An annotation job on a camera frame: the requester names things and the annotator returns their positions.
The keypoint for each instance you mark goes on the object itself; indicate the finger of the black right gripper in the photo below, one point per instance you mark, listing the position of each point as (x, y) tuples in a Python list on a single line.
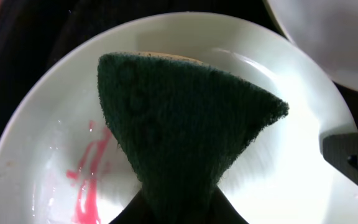
[(341, 151)]

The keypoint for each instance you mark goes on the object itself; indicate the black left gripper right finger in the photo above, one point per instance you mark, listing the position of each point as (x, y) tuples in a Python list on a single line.
[(222, 212)]

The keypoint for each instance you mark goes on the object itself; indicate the green yellow sponge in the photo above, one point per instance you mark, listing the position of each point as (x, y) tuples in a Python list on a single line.
[(181, 125)]

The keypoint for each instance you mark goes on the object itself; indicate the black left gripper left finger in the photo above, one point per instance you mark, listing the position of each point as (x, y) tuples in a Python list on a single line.
[(136, 212)]

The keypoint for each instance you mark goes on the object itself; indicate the black round serving tray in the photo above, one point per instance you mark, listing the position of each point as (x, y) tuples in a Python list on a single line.
[(35, 34)]

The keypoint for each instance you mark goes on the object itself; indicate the mint green plate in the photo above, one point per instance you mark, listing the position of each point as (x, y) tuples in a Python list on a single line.
[(58, 163), (326, 30)]

